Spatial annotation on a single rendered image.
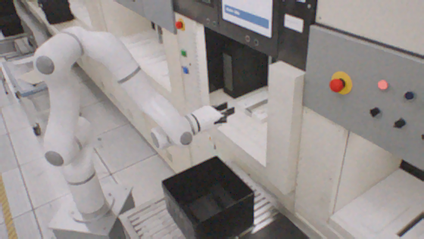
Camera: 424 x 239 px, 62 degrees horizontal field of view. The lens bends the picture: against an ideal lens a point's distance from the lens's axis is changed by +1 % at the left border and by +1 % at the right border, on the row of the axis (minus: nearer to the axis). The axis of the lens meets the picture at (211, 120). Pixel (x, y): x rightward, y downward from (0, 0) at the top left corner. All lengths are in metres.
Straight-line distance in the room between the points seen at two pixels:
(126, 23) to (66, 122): 1.98
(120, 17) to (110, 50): 2.06
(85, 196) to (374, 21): 1.23
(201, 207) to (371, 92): 0.87
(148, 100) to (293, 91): 0.47
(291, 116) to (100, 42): 0.66
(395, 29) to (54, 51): 0.93
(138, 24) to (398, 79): 2.59
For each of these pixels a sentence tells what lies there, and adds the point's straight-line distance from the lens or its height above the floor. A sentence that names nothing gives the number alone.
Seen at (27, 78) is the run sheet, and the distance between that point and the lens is 3.82.
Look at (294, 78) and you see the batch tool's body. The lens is 1.14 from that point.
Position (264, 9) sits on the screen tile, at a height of 1.56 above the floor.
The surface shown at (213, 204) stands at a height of 0.77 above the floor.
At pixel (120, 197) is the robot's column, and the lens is 1.69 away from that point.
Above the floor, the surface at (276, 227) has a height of 0.86.
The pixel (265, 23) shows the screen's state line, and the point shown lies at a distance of 1.25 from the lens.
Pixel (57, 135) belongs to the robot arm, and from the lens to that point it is 1.37.
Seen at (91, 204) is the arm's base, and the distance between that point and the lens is 1.62.
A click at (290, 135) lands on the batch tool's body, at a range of 1.26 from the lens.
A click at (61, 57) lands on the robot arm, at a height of 1.52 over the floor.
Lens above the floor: 1.93
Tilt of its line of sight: 35 degrees down
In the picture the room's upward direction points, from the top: 4 degrees counter-clockwise
